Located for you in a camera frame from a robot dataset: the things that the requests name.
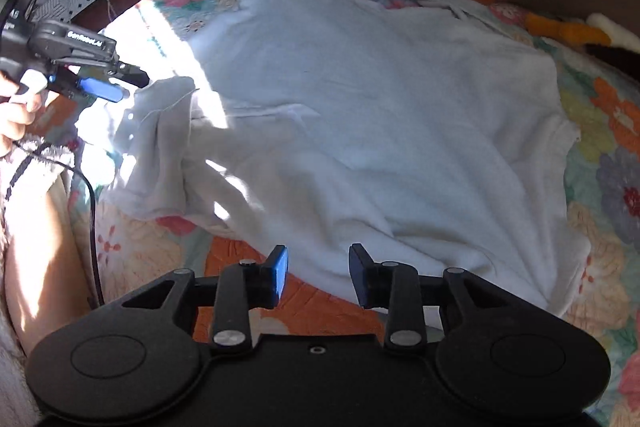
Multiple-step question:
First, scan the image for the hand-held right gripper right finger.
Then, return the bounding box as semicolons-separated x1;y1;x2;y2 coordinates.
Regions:
348;243;506;353

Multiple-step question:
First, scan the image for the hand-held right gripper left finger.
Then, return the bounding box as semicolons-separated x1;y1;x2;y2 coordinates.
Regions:
121;246;290;354

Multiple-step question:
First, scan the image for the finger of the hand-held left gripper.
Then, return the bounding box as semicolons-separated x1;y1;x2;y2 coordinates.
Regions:
50;74;126;104
106;58;151;88

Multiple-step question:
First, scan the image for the white sweatshirt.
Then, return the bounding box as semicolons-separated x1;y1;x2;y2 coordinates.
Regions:
75;0;593;313

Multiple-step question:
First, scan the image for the person's left hand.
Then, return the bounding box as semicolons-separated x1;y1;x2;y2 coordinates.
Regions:
0;72;48;144

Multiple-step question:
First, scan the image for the person's leg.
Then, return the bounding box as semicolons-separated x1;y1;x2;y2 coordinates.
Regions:
4;167;99;350

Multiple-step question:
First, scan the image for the floral quilt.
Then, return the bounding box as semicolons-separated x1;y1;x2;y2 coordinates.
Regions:
65;0;640;427

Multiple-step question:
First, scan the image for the person's fluffy white robe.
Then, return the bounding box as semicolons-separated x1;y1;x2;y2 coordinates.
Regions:
0;317;43;427

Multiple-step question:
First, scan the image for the orange and white plush toy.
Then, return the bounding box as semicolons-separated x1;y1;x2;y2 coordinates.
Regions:
460;0;640;58

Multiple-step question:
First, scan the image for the black cable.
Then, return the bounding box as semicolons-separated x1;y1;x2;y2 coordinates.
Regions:
14;141;107;309

